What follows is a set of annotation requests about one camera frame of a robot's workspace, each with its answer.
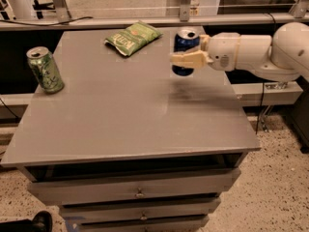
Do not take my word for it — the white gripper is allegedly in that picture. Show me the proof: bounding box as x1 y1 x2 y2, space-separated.
170 33 240 72

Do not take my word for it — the blue pepsi can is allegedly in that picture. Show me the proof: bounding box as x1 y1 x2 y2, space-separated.
172 27 200 76

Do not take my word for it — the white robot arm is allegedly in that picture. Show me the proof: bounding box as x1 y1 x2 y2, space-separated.
170 22 309 82

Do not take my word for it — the green jalapeno chip bag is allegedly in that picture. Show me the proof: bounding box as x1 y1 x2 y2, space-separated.
104 21 162 57

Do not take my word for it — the green soda can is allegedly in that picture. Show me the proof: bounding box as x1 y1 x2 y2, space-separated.
26 46 65 94

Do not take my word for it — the grey drawer cabinet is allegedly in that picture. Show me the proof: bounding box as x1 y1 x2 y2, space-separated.
0 26 261 232

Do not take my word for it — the top drawer with knob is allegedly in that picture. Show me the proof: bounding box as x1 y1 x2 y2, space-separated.
28 168 240 205

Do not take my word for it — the drawer with knob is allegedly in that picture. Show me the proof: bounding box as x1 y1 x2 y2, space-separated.
28 168 240 205
61 197 220 224

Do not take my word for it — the middle drawer with knob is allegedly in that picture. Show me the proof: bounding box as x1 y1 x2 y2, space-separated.
61 197 220 224

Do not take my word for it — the bottom drawer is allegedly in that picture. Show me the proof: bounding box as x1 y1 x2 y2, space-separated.
78 216 209 232

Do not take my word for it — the white pipe top left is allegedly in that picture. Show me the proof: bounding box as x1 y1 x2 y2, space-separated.
7 0 37 20

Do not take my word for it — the black object bottom left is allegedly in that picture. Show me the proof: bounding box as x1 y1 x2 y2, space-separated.
0 211 53 232

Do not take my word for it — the metal post bracket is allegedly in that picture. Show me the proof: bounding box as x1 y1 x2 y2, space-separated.
180 0 191 21

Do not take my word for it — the black cable on rail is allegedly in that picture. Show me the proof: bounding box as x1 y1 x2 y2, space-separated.
0 15 95 27

